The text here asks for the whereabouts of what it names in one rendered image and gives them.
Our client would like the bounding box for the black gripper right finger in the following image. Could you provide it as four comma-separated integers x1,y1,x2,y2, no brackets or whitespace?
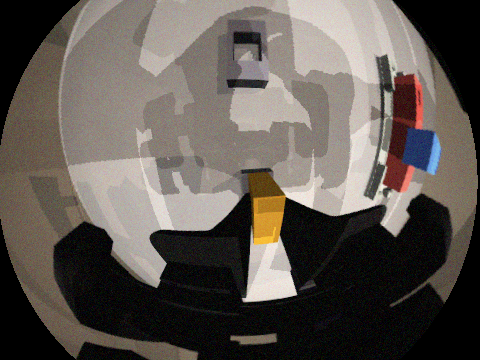
279,199,387,291

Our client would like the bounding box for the orange-yellow block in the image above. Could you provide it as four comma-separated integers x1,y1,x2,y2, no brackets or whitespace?
248,172,287,244

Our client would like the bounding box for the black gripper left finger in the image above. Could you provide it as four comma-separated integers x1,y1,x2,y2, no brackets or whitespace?
149,192,252,299

